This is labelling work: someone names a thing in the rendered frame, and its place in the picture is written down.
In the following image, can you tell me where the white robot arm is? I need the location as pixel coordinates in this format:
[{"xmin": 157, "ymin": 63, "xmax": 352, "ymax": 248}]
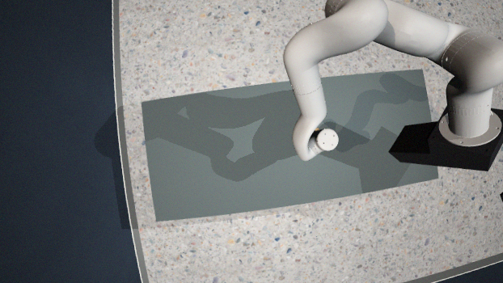
[{"xmin": 283, "ymin": 0, "xmax": 503, "ymax": 161}]

